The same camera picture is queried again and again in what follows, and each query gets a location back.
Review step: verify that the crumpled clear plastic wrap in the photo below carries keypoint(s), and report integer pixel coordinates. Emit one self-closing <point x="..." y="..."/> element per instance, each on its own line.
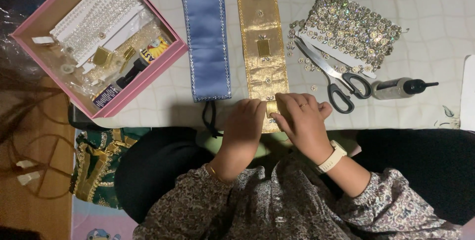
<point x="11" y="17"/>

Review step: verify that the person's left hand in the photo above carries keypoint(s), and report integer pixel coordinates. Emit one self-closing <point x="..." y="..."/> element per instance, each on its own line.
<point x="243" y="132"/>

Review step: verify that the blue satin band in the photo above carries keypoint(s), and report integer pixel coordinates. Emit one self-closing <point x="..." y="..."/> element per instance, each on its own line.
<point x="206" y="43"/>

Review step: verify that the ribbed gold rectangular ornament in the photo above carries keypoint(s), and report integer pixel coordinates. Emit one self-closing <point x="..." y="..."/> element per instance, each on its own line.
<point x="264" y="48"/>
<point x="271" y="109"/>

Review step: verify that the white sheet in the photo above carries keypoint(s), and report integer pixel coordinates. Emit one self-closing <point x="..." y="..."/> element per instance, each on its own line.
<point x="468" y="91"/>

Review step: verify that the gold bead trim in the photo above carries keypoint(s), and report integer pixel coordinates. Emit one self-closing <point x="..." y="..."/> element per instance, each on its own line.
<point x="143" y="39"/>

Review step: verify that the small clear tape roll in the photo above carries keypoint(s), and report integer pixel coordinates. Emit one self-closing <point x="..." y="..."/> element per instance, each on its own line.
<point x="67" y="68"/>

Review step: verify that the pink cardboard box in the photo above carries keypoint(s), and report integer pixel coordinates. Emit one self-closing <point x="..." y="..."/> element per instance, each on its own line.
<point x="40" y="17"/>

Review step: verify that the small ribbed gold ornament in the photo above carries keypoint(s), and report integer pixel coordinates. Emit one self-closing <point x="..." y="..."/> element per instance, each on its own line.
<point x="128" y="53"/>

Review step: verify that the card of rhinestone trim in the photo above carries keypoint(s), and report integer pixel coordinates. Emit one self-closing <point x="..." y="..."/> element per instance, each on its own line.
<point x="352" y="32"/>

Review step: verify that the clear glue bottle black nozzle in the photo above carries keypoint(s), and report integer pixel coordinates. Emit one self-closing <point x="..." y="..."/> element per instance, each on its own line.
<point x="397" y="88"/>

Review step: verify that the small white paper tag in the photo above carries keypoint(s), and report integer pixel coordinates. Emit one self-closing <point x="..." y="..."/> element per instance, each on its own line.
<point x="42" y="40"/>

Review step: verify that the person's left fingers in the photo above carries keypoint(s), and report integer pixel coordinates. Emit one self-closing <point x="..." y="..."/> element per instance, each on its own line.
<point x="252" y="107"/>

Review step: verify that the green gold embroidered garment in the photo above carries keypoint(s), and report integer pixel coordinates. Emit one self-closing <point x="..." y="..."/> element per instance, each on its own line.
<point x="94" y="162"/>

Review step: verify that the glue tube with yellow label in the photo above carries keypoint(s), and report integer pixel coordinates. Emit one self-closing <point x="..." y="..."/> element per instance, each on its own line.
<point x="156" y="50"/>

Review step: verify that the white pearl trim card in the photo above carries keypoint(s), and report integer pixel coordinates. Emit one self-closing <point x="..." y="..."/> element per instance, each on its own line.
<point x="98" y="13"/>

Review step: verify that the ribbed gold square ornament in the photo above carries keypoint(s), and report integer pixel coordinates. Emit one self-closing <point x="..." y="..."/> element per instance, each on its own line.
<point x="102" y="56"/>

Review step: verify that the person's right hand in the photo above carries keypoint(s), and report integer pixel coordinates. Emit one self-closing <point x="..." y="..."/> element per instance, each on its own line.
<point x="306" y="128"/>

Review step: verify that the black trousers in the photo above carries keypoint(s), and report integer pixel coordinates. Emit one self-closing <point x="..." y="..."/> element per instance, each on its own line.
<point x="159" y="169"/>

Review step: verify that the white quilted cloth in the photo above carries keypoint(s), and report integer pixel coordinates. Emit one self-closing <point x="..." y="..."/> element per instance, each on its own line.
<point x="419" y="17"/>

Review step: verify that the cream smartwatch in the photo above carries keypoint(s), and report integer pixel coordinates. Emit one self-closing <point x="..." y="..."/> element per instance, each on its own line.
<point x="333" y="157"/>

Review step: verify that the gold fabric band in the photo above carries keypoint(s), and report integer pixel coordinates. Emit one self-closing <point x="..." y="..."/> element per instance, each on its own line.
<point x="264" y="71"/>

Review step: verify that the scattered loose rhinestone studs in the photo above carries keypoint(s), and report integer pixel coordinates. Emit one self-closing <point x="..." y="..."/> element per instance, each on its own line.
<point x="291" y="41"/>

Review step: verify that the floral patterned blouse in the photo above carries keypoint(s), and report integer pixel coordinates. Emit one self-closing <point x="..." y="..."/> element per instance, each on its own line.
<point x="282" y="206"/>

